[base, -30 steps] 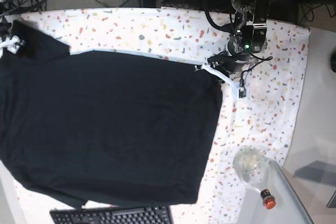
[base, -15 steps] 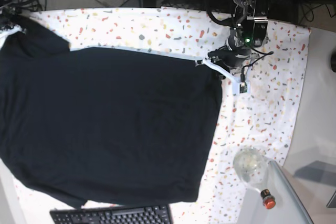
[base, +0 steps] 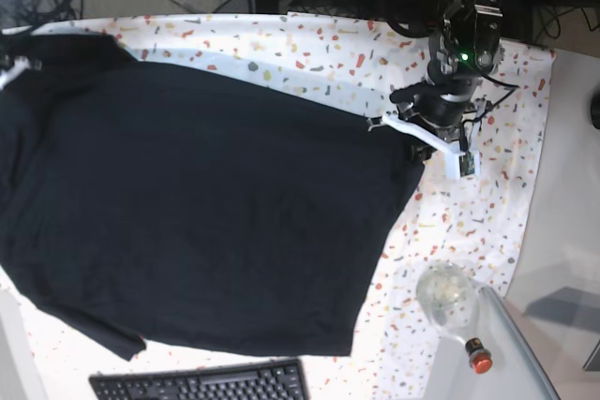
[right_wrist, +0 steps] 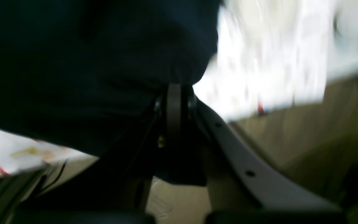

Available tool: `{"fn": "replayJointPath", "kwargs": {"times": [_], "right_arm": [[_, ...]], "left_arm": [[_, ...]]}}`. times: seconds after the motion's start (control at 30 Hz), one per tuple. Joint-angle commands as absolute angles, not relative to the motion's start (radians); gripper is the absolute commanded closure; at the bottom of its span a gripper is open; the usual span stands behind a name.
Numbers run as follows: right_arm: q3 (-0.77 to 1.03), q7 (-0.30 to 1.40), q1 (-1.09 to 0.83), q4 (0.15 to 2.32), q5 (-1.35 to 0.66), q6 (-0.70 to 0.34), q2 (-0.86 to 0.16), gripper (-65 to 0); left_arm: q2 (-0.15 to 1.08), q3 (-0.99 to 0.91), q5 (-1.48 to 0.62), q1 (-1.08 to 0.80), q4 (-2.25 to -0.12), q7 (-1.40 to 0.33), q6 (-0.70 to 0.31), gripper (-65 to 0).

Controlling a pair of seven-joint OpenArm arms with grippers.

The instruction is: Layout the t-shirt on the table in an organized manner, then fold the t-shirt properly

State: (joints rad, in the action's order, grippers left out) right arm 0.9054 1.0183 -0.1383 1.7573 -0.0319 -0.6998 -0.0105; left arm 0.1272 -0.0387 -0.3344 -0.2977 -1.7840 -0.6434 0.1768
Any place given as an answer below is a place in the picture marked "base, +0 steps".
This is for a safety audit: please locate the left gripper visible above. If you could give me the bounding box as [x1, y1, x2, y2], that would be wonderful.
[389, 76, 481, 142]

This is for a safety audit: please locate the black keyboard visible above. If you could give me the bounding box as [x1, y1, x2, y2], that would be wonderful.
[88, 359, 310, 400]

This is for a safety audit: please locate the clear glass bottle red cap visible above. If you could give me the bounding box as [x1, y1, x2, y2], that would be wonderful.
[415, 262, 493, 375]

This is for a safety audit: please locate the black t-shirt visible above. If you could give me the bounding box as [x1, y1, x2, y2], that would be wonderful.
[1, 35, 424, 359]

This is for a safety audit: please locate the terrazzo pattern table cloth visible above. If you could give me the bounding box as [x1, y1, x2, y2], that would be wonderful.
[1, 13, 555, 399]

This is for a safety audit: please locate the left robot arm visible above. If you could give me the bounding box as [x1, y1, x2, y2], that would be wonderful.
[390, 0, 503, 134]

